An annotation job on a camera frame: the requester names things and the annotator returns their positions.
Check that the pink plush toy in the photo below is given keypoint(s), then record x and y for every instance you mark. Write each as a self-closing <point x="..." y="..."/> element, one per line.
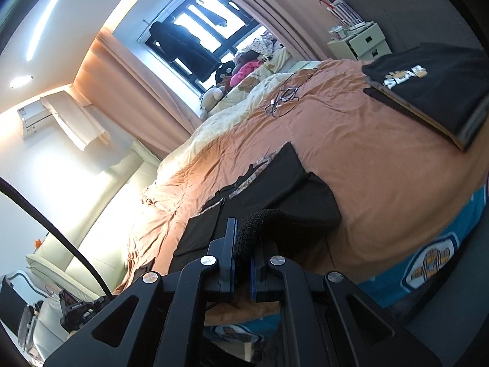
<point x="244" y="71"/>

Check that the small black folded cloth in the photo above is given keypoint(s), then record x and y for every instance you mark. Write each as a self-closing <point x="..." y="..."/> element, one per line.
<point x="141" y="271"/>

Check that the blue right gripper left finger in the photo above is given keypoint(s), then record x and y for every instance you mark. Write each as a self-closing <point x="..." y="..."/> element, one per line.
<point x="221" y="283"/>

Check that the cream bed headboard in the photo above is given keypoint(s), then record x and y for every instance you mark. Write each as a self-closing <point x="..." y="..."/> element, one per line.
<point x="94" y="198"/>

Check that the left pink curtain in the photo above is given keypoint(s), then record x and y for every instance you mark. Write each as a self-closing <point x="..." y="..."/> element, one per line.
<point x="118" y="84"/>

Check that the white plush toy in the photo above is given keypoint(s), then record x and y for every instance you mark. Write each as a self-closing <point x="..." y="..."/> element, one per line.
<point x="209" y="100"/>

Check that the orange brown duvet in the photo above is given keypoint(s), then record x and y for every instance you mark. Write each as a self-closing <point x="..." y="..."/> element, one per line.
<point x="397" y="183"/>

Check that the black t-shirt floral trim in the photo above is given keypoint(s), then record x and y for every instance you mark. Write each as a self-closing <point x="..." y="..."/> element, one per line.
<point x="276" y="202"/>

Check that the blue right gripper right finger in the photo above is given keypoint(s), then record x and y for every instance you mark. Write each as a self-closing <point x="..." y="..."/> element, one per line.
<point x="260" y="289"/>

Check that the cream blanket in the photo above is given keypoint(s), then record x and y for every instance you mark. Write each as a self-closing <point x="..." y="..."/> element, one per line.
<point x="233" y="109"/>

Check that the hanging black jacket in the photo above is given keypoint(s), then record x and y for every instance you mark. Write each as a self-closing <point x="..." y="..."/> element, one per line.
<point x="177" y="43"/>

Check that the pink curtain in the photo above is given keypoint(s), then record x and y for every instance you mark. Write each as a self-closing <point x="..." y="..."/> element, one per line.
<point x="118" y="84"/>
<point x="301" y="25"/>

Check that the right pink curtain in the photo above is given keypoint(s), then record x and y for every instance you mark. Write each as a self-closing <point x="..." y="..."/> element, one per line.
<point x="301" y="25"/>

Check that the stack of folded dark clothes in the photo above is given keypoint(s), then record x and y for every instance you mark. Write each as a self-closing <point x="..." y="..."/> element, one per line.
<point x="442" y="86"/>

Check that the teal patterned bed sheet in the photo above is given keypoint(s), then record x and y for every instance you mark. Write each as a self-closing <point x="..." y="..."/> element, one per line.
<point x="398" y="290"/>

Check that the white air conditioner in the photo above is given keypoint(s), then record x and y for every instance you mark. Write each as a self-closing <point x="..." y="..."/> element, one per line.
<point x="34" y="117"/>

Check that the cream bedside drawer cabinet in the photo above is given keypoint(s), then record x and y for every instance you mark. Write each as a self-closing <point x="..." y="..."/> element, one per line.
<point x="364" y="44"/>

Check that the striped bag on cabinet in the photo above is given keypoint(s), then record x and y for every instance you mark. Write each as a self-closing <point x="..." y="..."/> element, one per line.
<point x="346" y="16"/>

